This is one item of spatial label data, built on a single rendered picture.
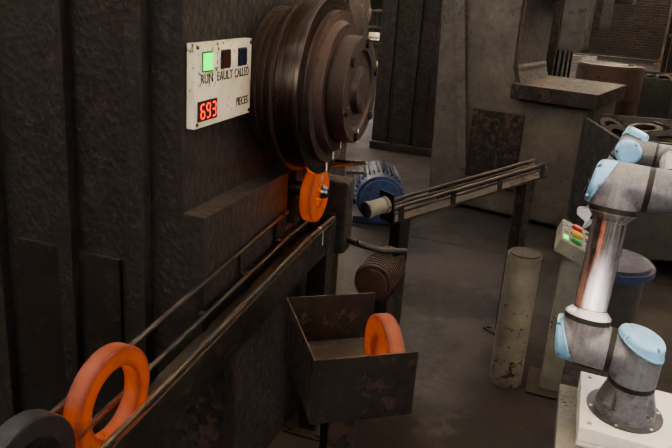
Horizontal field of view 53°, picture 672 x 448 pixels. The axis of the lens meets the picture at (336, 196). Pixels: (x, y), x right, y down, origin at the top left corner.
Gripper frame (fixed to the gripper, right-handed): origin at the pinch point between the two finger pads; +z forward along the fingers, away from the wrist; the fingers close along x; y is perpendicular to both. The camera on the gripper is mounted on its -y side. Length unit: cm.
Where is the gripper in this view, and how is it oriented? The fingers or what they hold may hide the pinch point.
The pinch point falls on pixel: (586, 226)
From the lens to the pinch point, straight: 241.0
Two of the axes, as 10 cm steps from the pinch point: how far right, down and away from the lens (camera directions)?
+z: -3.8, 8.4, 3.8
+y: -8.6, -4.8, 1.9
